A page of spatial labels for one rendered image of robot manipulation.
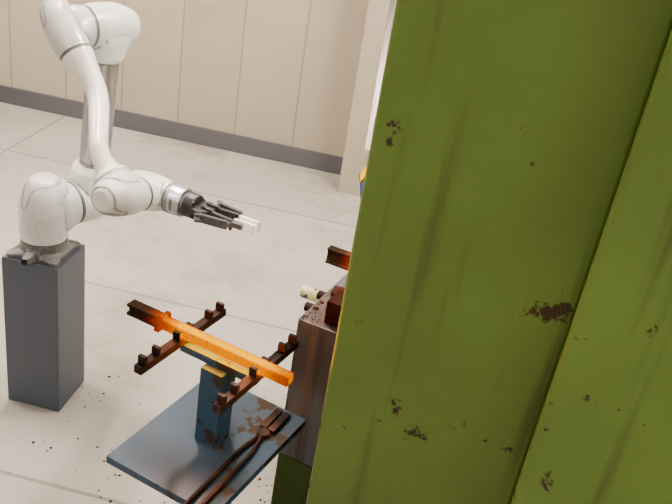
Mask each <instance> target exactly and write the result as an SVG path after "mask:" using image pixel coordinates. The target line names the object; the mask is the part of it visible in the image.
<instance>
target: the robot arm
mask: <svg viewBox="0 0 672 504"><path fill-rule="evenodd" d="M39 15H40V21H41V25H42V28H43V31H44V34H45V36H46V38H47V40H48V42H49V44H50V46H51V47H52V49H53V51H54V52H55V53H56V55H57V56H58V58H59V59H60V60H61V62H62V63H63V65H64V66H65V67H66V68H67V69H68V71H69V72H70V73H71V74H72V75H73V77H74V78H75V79H76V80H77V82H78V83H79V84H80V86H81V87H82V89H83V90H84V104H83V118H82V131H81V144H80V157H79V158H78V159H77V160H75V161H74V162H73V163H72V166H71V169H70V171H69V173H68V175H67V177H66V180H64V179H63V178H62V177H61V176H59V175H57V174H54V173H50V172H40V173H36V174H33V175H31V176H30V177H29V178H27V179H26V181H25V182H24V184H23V186H22V188H21V191H20V195H19V200H18V225H19V232H20V242H19V244H18V245H16V246H15V247H14V248H12V249H10V250H8V251H7V257H10V258H19V259H21V264H22V265H25V266H27V265H30V264H32V263H34V262H36V263H40V264H44V265H47V266H49V267H53V268H55V267H58V266H59V265H60V262H61V261H62V260H64V259H65V258H66V257H67V256H68V255H69V254H70V253H71V252H72V251H74V250H75V249H77V248H79V247H80V242H79V241H76V240H69V239H68V231H69V230H71V229H72V228H73V227H75V226H76V225H77V224H79V223H83V222H87V221H91V220H94V219H97V218H100V217H102V216H105V215H106V216H111V217H122V216H129V215H134V214H137V213H139V212H141V211H154V212H156V211H164V212H166V213H170V214H173V215H175V216H178V217H183V216H185V217H188V218H191V219H194V222H197V223H203V224H207V225H210V226H214V227H217V228H221V229H224V230H226V229H227V228H229V230H230V231H231V230H232V227H233V228H235V229H237V230H240V231H243V232H246V233H248V234H251V235H255V231H257V232H259V231H260V226H261V222H259V221H257V220H254V219H251V218H248V217H245V216H243V211H241V210H239V209H237V208H234V207H232V206H230V205H227V204H225V203H223V202H222V201H221V200H217V203H212V202H209V201H205V199H204V197H203V196H202V195H200V194H198V193H195V192H193V191H192V190H191V189H190V188H188V187H185V186H182V185H180V184H177V183H174V182H172V181H171V180H170V179H168V178H166V177H164V176H162V175H159V174H156V173H153V172H149V171H144V170H134V171H130V170H129V169H128V168H127V166H123V165H120V164H118V163H117V162H116V161H115V160H114V158H113V157H112V155H111V144H112V133H113V123H114V112H115V102H116V92H117V81H118V71H119V63H121V62H122V61H123V59H124V58H125V55H126V53H127V51H128V49H129V47H130V46H131V44H132V43H134V42H135V41H136V40H137V38H138V37H139V35H140V32H141V22H140V19H139V16H138V15H137V13H136V12H135V11H134V10H132V9H131V8H129V7H127V6H124V5H122V4H120V3H116V2H91V3H86V4H81V5H77V4H71V5H70V4H69V3H68V1H67V0H45V1H44V2H43V3H42V4H41V5H40V12H39Z"/></svg>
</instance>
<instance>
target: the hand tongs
mask: <svg viewBox="0 0 672 504"><path fill-rule="evenodd" d="M290 415H291V414H290V413H287V412H285V411H284V412H283V410H281V409H279V408H276V409H275V410H274V411H273V412H272V413H271V414H270V415H269V416H268V417H267V418H266V419H265V420H264V421H263V422H262V423H261V424H260V427H259V429H258V430H257V434H256V436H254V437H253V438H251V439H250V440H248V441H247V442H246V443H244V444H243V445H242V446H241V447H239V448H238V449H237V450H236V451H235V452H234V453H233V454H232V455H231V456H230V457H229V458H228V459H227V460H226V461H225V462H224V463H223V464H222V465H221V466H220V467H219V468H218V469H217V470H216V471H215V472H214V473H213V474H212V475H211V476H210V477H209V478H208V479H207V480H206V481H205V482H204V483H203V484H202V485H201V486H200V487H199V488H198V489H197V490H196V491H195V492H194V493H193V494H192V495H191V496H190V497H189V498H188V499H187V500H186V501H185V502H184V503H183V504H191V503H192V502H193V501H194V500H195V499H196V498H197V497H198V496H199V494H200V493H201V492H202V491H203V490H204V489H205V488H206V487H207V486H208V485H209V484H210V483H211V482H212V481H213V480H214V479H215V478H216V477H217V476H218V475H219V474H220V473H221V472H222V471H223V470H224V469H225V468H226V467H227V466H228V465H229V464H230V463H231V462H232V461H233V460H234V459H235V458H236V457H237V456H238V455H239V454H240V453H241V452H242V451H243V450H244V449H246V448H247V447H248V446H250V445H251V444H253V443H254V442H256V443H255V444H254V446H253V447H252V449H251V450H250V452H249V453H248V454H247V455H246V456H245V457H244V458H243V459H242V461H241V462H240V463H239V464H238V465H237V466H236V467H235V468H234V469H233V470H232V471H231V472H230V473H229V474H228V475H227V476H226V477H225V478H224V479H223V481H222V482H221V483H220V484H219V485H218V486H217V487H216V488H215V489H214V490H213V491H212V492H211V493H210V494H209V495H208V496H207V497H206V498H205V499H204V500H203V501H202V503H201V504H208V503H209V502H210V501H211V499H212V498H213V497H214V496H215V495H216V494H217V493H218V492H219V491H220V490H221V489H222V488H223V487H224V486H225V485H226V484H227V482H228V481H229V480H230V479H231V478H232V477H233V476H234V475H235V474H236V473H237V472H238V471H239V470H240V469H241V468H242V466H243V465H244V464H245V463H246V462H247V461H248V460H249V459H250V458H251V456H252V455H253V454H254V453H255V451H256V450H257V448H258V447H259V445H260V443H261V441H262V439H263V440H264V439H267V438H269V435H270V434H272V435H274V434H275V433H276V432H277V431H278V430H279V429H280V428H281V427H282V426H283V425H284V423H285V422H286V421H287V420H288V419H289V418H290Z"/></svg>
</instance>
